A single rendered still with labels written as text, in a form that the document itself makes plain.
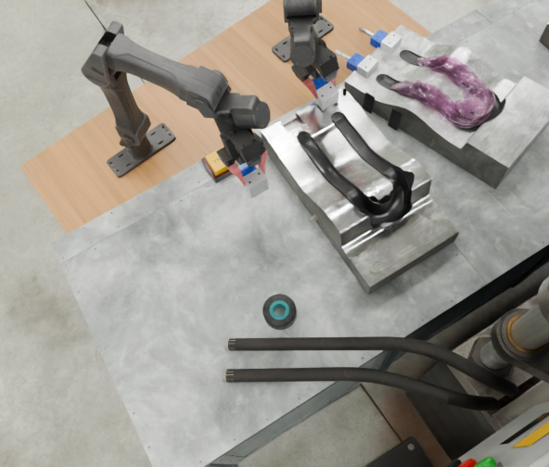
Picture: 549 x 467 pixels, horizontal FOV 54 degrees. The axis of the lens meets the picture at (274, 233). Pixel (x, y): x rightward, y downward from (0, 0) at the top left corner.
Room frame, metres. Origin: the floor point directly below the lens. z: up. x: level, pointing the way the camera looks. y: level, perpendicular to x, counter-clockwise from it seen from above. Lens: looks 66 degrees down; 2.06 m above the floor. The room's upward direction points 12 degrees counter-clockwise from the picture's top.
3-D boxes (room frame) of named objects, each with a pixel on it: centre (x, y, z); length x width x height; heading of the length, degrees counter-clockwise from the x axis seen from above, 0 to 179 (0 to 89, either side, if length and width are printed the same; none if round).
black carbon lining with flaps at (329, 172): (0.65, -0.23, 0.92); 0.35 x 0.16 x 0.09; 20
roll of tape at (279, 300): (0.36, 0.03, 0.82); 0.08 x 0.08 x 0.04
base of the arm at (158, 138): (0.91, 0.32, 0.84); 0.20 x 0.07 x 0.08; 118
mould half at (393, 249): (0.64, -0.23, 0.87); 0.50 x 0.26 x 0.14; 20
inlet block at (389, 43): (1.08, -0.41, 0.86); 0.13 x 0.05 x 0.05; 38
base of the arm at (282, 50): (1.19, -0.21, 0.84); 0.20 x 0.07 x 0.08; 118
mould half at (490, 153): (0.84, -0.53, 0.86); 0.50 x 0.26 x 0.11; 38
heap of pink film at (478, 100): (0.84, -0.53, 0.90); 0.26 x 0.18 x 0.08; 38
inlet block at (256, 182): (0.69, 0.04, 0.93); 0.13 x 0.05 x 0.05; 21
